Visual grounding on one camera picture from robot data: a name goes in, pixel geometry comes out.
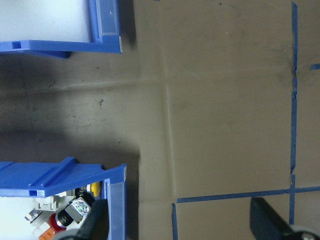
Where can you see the blue plastic storage bin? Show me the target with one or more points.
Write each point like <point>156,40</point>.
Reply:
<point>37,175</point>
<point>75,46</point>

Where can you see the silver button orange block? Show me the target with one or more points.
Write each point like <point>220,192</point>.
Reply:
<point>35,217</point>

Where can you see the pile of push-button switches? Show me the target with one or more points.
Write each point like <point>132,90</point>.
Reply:
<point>12,220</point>

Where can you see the grey white contact block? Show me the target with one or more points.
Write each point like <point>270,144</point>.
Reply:
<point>47,203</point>

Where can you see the white foam liner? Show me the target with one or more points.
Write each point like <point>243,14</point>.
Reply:
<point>37,20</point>

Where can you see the yellow push button switch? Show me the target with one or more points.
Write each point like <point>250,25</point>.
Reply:
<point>95,188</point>

